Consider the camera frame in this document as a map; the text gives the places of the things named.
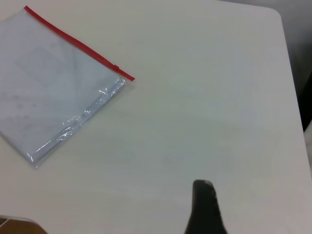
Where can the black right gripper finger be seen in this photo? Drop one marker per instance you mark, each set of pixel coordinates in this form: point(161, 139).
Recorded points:
point(204, 212)

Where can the red zipper slider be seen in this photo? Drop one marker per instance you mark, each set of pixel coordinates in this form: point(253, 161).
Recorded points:
point(116, 66)

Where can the transparent bag with red zipper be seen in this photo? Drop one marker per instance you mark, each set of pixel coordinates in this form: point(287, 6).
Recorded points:
point(48, 97)

